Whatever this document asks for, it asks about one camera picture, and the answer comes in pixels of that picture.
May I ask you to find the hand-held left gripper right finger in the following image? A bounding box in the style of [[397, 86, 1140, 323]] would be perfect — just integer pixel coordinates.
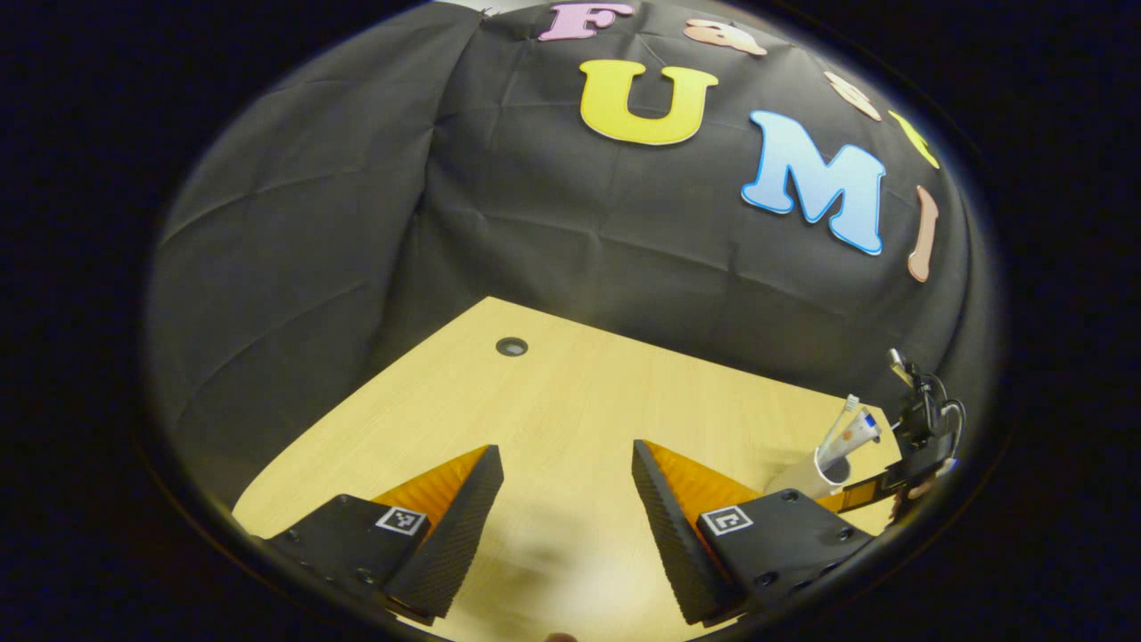
[[631, 438, 876, 627]]

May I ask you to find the black backdrop cloth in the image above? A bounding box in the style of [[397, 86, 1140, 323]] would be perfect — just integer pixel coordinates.
[[145, 0, 995, 509]]

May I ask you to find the white cup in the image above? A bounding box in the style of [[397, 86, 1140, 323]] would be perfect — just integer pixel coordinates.
[[765, 449, 852, 500]]

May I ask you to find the white toothpaste tube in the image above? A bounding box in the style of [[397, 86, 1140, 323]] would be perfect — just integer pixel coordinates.
[[825, 410, 883, 469]]

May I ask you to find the white toothbrush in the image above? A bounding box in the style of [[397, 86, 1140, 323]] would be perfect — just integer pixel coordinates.
[[820, 395, 861, 465]]

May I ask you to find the light wooden desktop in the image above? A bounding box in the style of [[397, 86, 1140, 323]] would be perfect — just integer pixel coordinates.
[[232, 296, 906, 642]]

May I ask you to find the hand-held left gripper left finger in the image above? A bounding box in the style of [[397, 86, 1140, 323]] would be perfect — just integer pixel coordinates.
[[263, 443, 505, 627]]

